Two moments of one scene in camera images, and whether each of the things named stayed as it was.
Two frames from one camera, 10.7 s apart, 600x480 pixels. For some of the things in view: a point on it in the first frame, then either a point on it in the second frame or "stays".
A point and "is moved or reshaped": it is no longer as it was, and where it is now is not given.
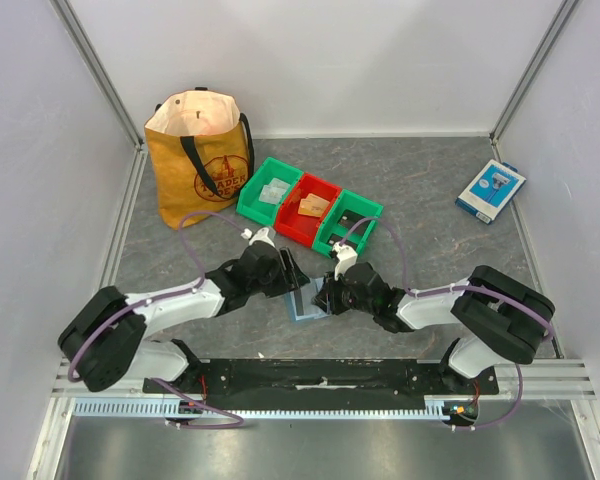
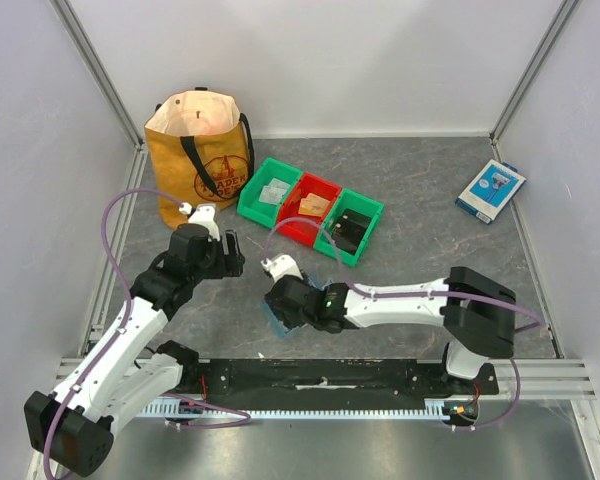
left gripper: (290, 278) -> (229, 264)
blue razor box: (491, 191) stays
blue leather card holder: (298, 301) is moved or reshaped
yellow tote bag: (201, 154) stays
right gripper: (333, 295) -> (281, 308)
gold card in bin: (313, 205) stays
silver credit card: (273, 192) stays
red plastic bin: (297, 227) stays
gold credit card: (312, 205) stays
